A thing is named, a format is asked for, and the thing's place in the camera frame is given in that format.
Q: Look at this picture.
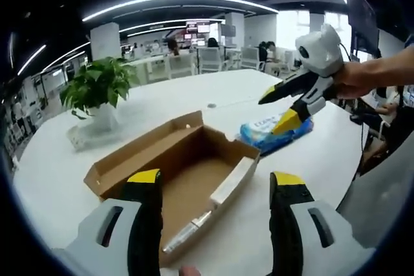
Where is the white blue wet wipes pack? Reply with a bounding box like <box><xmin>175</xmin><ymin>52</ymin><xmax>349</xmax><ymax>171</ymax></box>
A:
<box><xmin>239</xmin><ymin>111</ymin><xmax>303</xmax><ymax>156</ymax></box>

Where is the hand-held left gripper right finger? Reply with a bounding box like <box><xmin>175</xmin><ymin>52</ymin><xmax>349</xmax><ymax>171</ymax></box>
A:
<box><xmin>268</xmin><ymin>171</ymin><xmax>378</xmax><ymax>276</ymax></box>

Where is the person's right hand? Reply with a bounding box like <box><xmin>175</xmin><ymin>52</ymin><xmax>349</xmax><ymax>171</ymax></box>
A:
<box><xmin>332</xmin><ymin>58</ymin><xmax>383</xmax><ymax>100</ymax></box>

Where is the wall display screen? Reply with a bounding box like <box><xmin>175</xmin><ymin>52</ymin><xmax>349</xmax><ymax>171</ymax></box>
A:
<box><xmin>186</xmin><ymin>21</ymin><xmax>211</xmax><ymax>35</ymax></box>

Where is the black cable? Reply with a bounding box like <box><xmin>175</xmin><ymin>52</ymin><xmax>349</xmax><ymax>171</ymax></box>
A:
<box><xmin>338</xmin><ymin>40</ymin><xmax>371</xmax><ymax>173</ymax></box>

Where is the green plant in white pot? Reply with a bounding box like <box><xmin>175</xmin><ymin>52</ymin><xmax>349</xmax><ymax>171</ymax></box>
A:
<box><xmin>60</xmin><ymin>56</ymin><xmax>140</xmax><ymax>133</ymax></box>

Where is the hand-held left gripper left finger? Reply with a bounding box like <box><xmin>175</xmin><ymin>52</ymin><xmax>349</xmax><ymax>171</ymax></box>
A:
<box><xmin>51</xmin><ymin>168</ymin><xmax>164</xmax><ymax>276</ymax></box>

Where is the group of white office chairs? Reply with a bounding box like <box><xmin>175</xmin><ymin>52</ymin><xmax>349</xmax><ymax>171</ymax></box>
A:
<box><xmin>142</xmin><ymin>46</ymin><xmax>292</xmax><ymax>80</ymax></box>

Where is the brown cardboard shoe box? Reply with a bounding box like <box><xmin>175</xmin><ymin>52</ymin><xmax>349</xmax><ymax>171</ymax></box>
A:
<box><xmin>83</xmin><ymin>110</ymin><xmax>262</xmax><ymax>266</ymax></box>

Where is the white pump bottle clear cap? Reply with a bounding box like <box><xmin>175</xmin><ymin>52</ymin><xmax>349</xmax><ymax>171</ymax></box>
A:
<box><xmin>161</xmin><ymin>210</ymin><xmax>214</xmax><ymax>254</ymax></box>

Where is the person's left hand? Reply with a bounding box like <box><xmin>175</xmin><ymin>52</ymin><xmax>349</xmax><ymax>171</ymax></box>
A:
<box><xmin>179</xmin><ymin>265</ymin><xmax>200</xmax><ymax>276</ymax></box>

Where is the blue plastic packet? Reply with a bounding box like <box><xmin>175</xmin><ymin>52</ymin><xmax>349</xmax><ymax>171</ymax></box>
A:
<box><xmin>292</xmin><ymin>116</ymin><xmax>315</xmax><ymax>140</ymax></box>

